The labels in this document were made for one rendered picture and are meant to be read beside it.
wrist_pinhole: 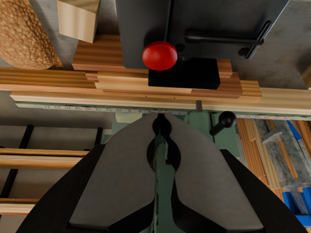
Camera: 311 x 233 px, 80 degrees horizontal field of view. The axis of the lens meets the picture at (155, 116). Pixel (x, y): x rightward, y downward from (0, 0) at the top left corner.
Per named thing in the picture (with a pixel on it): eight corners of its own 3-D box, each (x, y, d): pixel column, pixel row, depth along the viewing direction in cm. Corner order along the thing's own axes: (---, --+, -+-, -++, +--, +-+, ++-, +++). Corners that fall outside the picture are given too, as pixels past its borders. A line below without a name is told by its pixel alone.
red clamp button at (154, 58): (179, 39, 15) (180, 48, 15) (174, 65, 18) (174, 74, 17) (142, 37, 15) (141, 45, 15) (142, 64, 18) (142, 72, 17)
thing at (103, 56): (226, 41, 29) (233, 72, 26) (223, 47, 30) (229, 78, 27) (81, 32, 28) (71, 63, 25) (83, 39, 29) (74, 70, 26)
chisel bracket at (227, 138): (231, 103, 29) (242, 157, 25) (205, 137, 41) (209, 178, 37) (183, 101, 28) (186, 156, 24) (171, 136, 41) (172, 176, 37)
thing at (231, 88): (238, 71, 35) (243, 92, 33) (233, 79, 37) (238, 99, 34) (105, 64, 34) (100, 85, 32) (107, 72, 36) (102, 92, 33)
